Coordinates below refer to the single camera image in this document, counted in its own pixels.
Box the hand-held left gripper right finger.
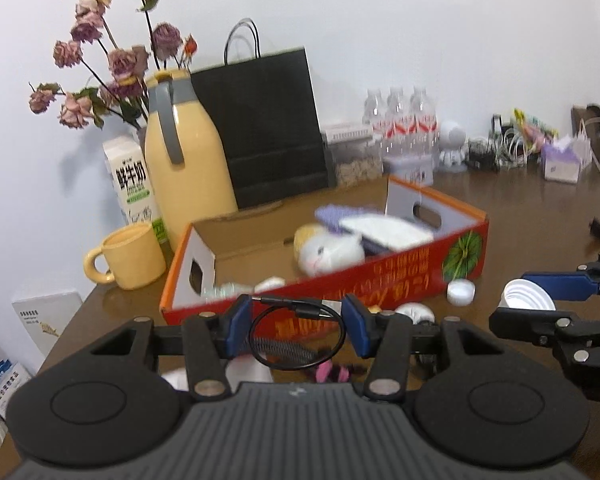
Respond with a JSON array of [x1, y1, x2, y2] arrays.
[[342, 293, 503, 402]]

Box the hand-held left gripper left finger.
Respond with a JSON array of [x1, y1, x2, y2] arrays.
[[82, 294, 253, 401]]

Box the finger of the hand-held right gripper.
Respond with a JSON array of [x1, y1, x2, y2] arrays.
[[489, 306, 588, 351], [521, 250, 600, 303]]

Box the pale plastic item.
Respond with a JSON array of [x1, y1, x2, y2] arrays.
[[200, 282, 255, 305]]

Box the red printed cardboard box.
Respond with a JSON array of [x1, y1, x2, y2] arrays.
[[160, 175, 490, 326]]

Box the small white object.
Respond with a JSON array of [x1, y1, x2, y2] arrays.
[[254, 276, 287, 295]]

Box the black cable with spring sleeve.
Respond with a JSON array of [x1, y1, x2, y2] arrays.
[[249, 296, 347, 372]]

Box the white round puck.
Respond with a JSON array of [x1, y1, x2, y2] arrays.
[[446, 280, 476, 307]]

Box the white yellow plush toy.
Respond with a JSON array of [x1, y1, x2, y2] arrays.
[[294, 224, 366, 277]]

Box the white packet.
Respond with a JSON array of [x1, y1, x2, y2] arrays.
[[339, 214, 435, 252]]

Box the purple cloth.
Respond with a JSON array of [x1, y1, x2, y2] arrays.
[[314, 203, 381, 235]]

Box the white soft object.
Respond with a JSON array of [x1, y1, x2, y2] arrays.
[[160, 352, 276, 393]]

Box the pink black striped item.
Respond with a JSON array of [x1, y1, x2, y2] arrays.
[[314, 364, 353, 385]]

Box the white rounded object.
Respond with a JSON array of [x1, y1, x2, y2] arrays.
[[395, 302, 436, 326]]

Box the purple tissue pack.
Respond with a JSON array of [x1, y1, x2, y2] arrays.
[[540, 135, 593, 184]]

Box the yellow mug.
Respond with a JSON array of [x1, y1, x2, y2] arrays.
[[83, 223, 167, 291]]

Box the clear jar of seeds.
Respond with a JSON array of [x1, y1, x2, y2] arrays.
[[325, 137, 385, 188]]

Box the colourful packets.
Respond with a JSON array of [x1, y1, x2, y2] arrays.
[[512, 108, 558, 143]]

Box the yellow thermos jug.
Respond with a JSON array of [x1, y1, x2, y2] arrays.
[[144, 69, 239, 253]]

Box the white tin box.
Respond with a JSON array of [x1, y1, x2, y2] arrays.
[[382, 154, 435, 187]]

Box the white green milk carton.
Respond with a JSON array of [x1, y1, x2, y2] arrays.
[[102, 136, 165, 243]]

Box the white robot toy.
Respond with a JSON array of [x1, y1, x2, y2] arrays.
[[437, 121, 468, 175]]

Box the white flat box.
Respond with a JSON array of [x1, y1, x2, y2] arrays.
[[321, 122, 376, 145]]

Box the black paper bag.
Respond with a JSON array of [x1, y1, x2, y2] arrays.
[[190, 18, 331, 211]]

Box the blue white carton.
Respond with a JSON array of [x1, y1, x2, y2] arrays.
[[0, 355, 33, 421]]

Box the dried rose bouquet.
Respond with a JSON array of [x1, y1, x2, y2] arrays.
[[28, 0, 198, 131]]

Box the white cable tangle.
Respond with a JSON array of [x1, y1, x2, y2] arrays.
[[497, 127, 528, 166]]

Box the black cable tangle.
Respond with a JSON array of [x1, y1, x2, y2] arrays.
[[466, 136, 498, 171]]

